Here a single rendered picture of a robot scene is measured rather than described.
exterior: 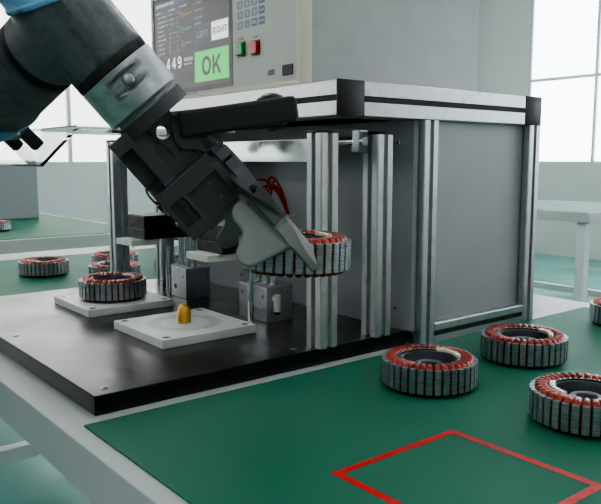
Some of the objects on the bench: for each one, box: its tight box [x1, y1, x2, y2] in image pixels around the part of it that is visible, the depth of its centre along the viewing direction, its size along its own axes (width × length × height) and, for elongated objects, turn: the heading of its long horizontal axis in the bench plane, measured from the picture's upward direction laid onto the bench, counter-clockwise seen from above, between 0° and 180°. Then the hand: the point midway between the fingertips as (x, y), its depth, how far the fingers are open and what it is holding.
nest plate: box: [114, 308, 256, 349], centre depth 104 cm, size 15×15×1 cm
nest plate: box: [54, 291, 174, 318], centre depth 123 cm, size 15×15×1 cm
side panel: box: [406, 120, 540, 345], centre depth 111 cm, size 28×3×32 cm
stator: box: [528, 372, 601, 439], centre depth 73 cm, size 11×11×4 cm
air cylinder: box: [239, 279, 292, 323], centre depth 113 cm, size 5×8×6 cm
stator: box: [18, 256, 69, 278], centre depth 167 cm, size 11×11×4 cm
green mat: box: [0, 246, 178, 300], centre depth 178 cm, size 94×61×1 cm
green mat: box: [84, 307, 601, 504], centre depth 78 cm, size 94×61×1 cm
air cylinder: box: [166, 263, 210, 299], centre depth 131 cm, size 5×8×6 cm
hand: (300, 252), depth 72 cm, fingers closed on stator, 13 cm apart
